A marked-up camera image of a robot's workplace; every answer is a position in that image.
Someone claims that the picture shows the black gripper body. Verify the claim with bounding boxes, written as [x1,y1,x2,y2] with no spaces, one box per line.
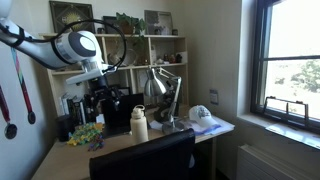
[87,75,122,101]

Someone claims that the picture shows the yellow and green garland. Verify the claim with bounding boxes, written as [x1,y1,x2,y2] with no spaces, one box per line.
[67,122,104,147]

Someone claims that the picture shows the silver desk lamp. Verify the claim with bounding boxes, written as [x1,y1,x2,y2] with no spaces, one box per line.
[143,66,185,135]

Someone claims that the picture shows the small white card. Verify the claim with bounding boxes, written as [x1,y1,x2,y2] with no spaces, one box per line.
[95,113,106,126]

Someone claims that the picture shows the row of books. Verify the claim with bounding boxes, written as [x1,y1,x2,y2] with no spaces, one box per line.
[59,93,103,127]

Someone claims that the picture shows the cream water bottle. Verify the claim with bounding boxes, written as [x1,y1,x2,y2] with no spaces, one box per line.
[129,104,150,144]

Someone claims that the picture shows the black cylindrical speaker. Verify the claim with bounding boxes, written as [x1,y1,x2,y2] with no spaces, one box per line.
[55,114,76,143]

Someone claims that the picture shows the black office chair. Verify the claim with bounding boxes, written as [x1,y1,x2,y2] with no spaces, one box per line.
[88,128,196,180]

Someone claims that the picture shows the medal with rainbow ribbon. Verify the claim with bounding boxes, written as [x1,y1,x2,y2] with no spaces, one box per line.
[9,46,37,126]

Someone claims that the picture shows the light wooden bookshelf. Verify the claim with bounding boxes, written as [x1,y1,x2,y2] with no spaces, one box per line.
[39,32,190,118]

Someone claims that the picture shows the potted green plant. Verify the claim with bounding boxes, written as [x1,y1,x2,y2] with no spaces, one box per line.
[115,12,148,66]

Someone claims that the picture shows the large dark gold framed picture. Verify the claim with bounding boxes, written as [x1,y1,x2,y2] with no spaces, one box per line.
[49,0,96,34]

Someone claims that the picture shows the white baseball cap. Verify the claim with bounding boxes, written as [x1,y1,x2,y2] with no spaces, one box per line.
[188,104,221,129]

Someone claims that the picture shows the grey framed picture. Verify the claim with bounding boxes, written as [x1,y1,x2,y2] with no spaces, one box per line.
[143,9,174,36]

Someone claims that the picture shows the medal with red ribbon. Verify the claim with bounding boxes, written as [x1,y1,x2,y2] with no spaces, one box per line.
[0,84,18,140]

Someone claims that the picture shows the white and blue papers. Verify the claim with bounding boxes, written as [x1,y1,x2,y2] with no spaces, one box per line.
[149,114,236,137]

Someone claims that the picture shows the white radiator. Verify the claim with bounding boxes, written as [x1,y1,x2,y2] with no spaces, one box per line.
[235,143,320,180]

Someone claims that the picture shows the white window sill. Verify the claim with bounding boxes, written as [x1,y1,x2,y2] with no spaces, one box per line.
[237,113,320,151]

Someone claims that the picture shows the black metal window rack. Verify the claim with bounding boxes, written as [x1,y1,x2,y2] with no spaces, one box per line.
[263,95,310,128]

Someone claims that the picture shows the small black photo frame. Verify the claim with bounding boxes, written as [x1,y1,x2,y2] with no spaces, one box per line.
[118,86,132,97]

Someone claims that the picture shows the purple multicolour bead string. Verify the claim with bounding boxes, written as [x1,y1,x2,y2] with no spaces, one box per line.
[87,134,106,152]

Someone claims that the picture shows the small dark picture frame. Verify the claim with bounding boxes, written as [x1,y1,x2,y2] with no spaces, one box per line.
[101,15,119,35]

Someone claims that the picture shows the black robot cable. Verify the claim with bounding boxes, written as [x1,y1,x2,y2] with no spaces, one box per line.
[0,18,128,74]

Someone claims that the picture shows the small wall sign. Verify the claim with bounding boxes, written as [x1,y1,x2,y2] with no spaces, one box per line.
[209,88,220,106]

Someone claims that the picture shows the dark window frame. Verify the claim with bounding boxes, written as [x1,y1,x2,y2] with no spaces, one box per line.
[250,0,320,134]

